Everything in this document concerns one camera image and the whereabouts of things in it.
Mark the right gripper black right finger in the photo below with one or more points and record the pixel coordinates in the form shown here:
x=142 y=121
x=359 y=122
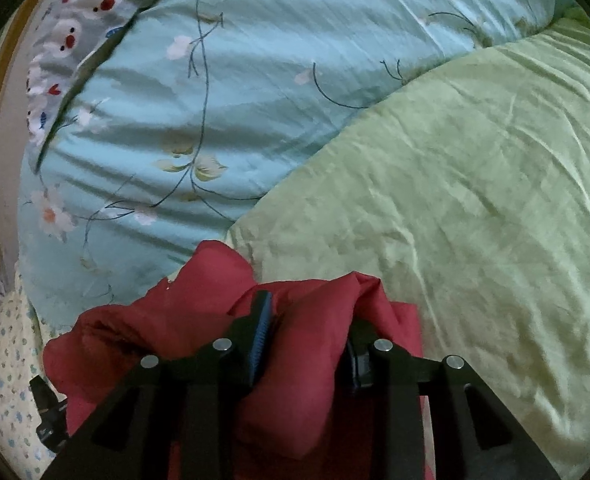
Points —
x=373 y=361

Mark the light green quilt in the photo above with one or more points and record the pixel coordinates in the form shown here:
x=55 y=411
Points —
x=467 y=193

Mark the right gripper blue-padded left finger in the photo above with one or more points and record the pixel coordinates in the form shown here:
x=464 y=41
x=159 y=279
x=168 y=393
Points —
x=248 y=335

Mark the turquoise floral quilt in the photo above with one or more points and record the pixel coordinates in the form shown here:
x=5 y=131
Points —
x=200 y=109

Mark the yellow patterned pillow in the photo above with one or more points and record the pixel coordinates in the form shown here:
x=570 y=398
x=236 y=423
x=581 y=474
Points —
x=23 y=335

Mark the grey bear-print pillow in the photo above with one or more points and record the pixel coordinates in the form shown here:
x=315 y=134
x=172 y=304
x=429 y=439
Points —
x=70 y=39

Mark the red padded jacket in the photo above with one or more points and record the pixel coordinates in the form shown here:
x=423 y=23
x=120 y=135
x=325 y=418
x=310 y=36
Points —
x=152 y=393

